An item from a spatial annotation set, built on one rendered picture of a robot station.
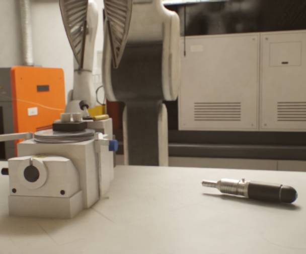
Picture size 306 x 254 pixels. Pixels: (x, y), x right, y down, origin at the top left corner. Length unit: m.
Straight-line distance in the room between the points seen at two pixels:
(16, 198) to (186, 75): 1.64
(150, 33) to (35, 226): 0.76
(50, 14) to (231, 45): 1.98
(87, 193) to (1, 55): 3.39
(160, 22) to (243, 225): 0.76
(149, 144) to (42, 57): 2.60
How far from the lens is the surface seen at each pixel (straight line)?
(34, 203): 0.58
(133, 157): 1.24
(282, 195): 0.61
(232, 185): 0.63
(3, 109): 1.84
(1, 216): 0.60
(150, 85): 1.13
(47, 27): 3.72
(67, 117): 0.65
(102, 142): 0.55
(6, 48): 3.91
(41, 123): 1.95
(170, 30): 1.16
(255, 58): 2.10
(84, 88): 1.37
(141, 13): 1.19
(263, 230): 0.52
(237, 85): 2.11
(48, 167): 0.56
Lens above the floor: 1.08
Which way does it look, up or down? 7 degrees down
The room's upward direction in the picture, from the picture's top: 1 degrees counter-clockwise
